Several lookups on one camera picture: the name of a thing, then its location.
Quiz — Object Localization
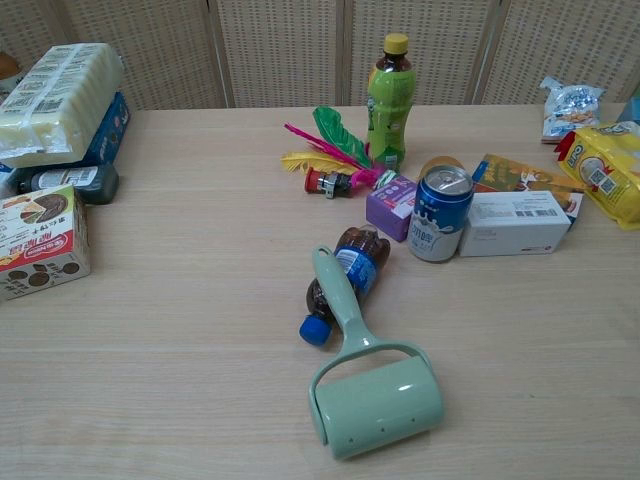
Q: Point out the purple small box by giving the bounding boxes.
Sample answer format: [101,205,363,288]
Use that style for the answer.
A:
[365,173,420,243]

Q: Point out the yellow snack bag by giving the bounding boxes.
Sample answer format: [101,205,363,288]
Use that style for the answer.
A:
[555,120,640,232]

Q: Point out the blue package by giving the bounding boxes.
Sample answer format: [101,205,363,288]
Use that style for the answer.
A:
[0,91,131,175]

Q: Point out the brown white round object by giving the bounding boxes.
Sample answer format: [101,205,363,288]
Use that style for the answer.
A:
[0,51,22,93]

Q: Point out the green lint roller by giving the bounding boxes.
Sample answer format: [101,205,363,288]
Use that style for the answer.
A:
[308,245,446,460]

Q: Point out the red emergency stop button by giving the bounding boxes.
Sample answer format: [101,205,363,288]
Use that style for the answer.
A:
[303,167,360,200]

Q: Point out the green tea bottle yellow cap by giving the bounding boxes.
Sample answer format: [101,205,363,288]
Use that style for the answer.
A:
[366,32,409,172]

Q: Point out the folding perforated screen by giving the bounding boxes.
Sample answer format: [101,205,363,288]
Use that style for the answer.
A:
[0,0,640,112]

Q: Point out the colourful feather shuttlecock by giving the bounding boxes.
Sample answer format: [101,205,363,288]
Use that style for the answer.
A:
[280,105,399,189]

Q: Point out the blue plastic container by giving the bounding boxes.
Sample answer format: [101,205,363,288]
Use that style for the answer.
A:
[618,94,640,124]

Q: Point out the white plastic-wrapped pack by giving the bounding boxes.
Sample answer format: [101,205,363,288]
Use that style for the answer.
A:
[0,42,126,169]

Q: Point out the white cardboard box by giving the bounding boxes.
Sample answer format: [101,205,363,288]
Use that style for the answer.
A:
[458,190,572,259]

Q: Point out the white wafer cereal box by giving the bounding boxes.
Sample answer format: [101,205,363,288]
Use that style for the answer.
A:
[0,183,93,302]

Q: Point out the blue and white milk can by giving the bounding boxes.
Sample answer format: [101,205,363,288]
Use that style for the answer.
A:
[410,165,475,263]

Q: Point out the dark grey bottle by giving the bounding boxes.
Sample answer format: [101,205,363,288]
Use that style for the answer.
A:
[7,163,121,206]

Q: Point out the cola bottle with blue cap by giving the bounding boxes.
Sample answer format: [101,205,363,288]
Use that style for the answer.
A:
[298,225,391,347]

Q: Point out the white blue snack bag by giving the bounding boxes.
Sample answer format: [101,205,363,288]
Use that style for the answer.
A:
[538,75,607,140]

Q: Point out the yellow orange snack packet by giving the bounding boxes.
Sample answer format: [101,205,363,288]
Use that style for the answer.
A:
[470,152,586,223]

